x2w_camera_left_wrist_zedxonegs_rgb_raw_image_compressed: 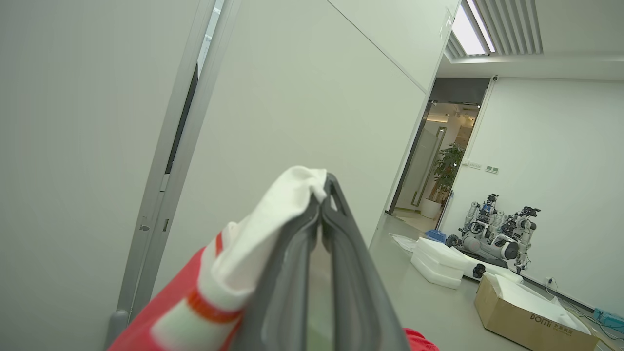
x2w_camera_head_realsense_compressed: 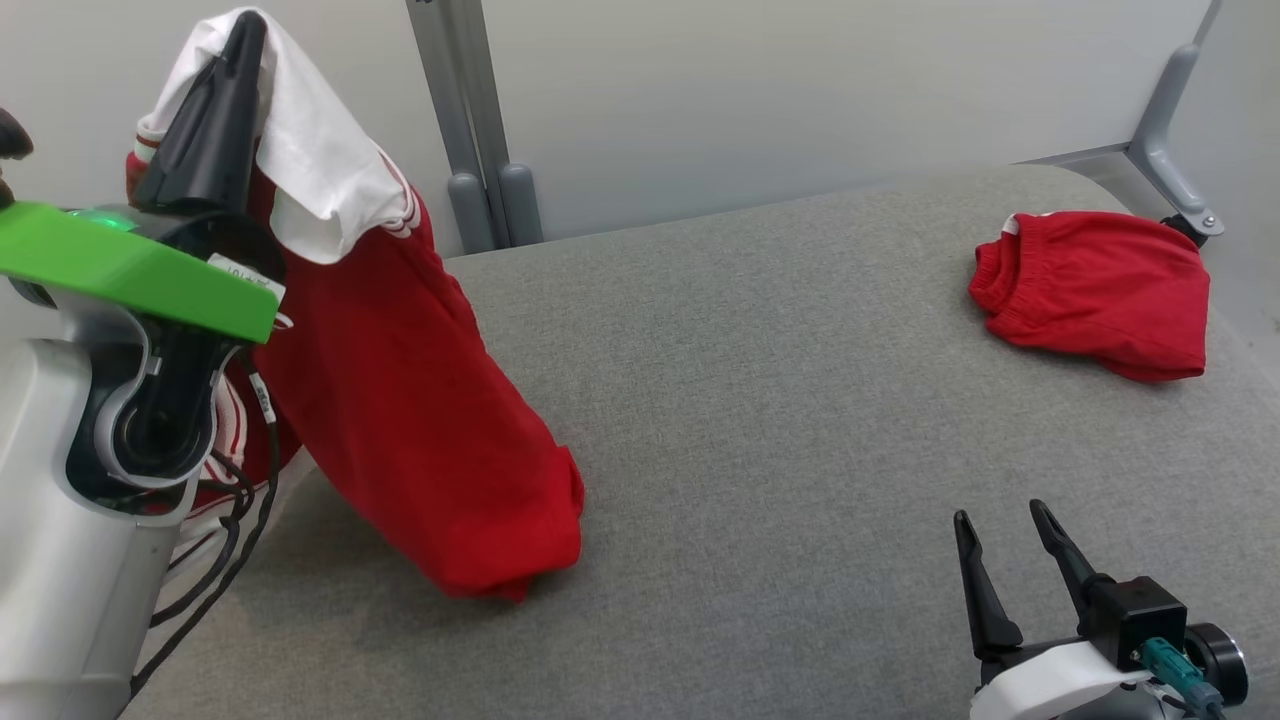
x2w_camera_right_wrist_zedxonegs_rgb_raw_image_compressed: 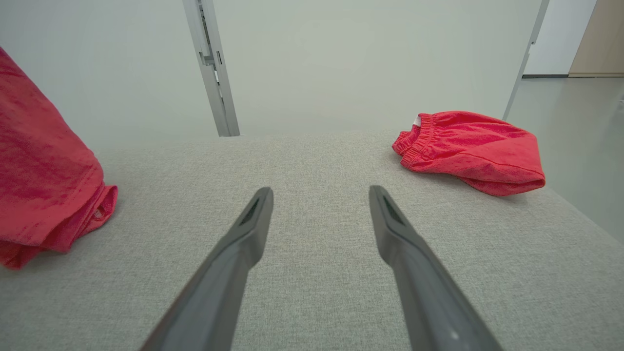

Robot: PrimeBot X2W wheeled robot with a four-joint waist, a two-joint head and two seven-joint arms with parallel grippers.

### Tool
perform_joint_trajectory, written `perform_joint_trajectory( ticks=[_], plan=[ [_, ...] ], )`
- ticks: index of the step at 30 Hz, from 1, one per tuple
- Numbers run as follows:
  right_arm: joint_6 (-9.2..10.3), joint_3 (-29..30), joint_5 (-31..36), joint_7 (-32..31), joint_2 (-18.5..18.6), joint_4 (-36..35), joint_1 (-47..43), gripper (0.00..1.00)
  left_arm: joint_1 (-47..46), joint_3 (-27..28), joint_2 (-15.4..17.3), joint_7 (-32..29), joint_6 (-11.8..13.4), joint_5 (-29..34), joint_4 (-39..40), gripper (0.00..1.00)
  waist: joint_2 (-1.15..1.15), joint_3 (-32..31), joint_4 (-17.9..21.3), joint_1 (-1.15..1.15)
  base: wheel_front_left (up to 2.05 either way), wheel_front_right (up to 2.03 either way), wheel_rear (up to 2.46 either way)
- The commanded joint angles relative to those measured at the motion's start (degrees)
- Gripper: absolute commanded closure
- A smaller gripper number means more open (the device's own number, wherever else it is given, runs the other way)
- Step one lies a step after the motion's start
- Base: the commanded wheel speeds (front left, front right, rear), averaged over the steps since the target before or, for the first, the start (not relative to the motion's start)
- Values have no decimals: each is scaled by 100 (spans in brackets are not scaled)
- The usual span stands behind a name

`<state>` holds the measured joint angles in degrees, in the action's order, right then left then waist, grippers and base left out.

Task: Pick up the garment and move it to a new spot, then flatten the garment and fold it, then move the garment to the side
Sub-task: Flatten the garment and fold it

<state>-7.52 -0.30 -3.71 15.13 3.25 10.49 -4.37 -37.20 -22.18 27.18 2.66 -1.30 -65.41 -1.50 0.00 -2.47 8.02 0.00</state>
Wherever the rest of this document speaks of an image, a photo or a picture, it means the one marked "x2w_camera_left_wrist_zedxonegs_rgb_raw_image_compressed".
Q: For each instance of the ceiling light panel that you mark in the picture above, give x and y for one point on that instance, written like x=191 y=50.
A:
x=470 y=29

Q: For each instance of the blue floor device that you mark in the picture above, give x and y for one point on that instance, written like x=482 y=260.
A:
x=609 y=318

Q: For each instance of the white plant pot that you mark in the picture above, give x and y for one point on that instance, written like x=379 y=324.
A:
x=430 y=208

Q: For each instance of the white foam tray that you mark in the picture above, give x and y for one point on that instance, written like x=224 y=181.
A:
x=497 y=269

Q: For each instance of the ceiling vent slats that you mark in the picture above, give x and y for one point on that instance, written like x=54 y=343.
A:
x=516 y=24

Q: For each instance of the red white striped jersey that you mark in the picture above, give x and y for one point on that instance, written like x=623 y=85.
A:
x=253 y=243

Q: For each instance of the white grey idle robot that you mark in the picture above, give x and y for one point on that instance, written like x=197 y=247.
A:
x=487 y=243
x=524 y=229

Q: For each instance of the green potted plant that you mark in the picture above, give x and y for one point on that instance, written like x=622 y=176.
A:
x=448 y=168

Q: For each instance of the white paper sheets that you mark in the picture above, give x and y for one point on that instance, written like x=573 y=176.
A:
x=403 y=242

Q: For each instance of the dark door frame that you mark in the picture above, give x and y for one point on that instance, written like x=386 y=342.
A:
x=458 y=90

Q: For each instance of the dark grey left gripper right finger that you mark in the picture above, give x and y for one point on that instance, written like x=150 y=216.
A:
x=358 y=292

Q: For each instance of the brown cardboard box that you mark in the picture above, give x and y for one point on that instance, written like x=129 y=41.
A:
x=516 y=321

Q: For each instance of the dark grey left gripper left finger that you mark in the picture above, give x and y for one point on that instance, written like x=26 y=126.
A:
x=278 y=302

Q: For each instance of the grey partition frame post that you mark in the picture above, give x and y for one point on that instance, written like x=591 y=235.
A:
x=155 y=204

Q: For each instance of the white wall switch plate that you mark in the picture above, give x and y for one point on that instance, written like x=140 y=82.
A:
x=492 y=169
x=475 y=165

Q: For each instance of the small blue box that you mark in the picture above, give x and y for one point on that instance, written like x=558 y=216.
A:
x=435 y=236

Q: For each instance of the glass door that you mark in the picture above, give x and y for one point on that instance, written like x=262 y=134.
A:
x=424 y=165

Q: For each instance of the white foam box insert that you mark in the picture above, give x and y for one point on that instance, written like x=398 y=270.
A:
x=526 y=295

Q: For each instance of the white foam block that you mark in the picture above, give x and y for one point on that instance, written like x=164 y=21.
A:
x=438 y=251
x=431 y=273

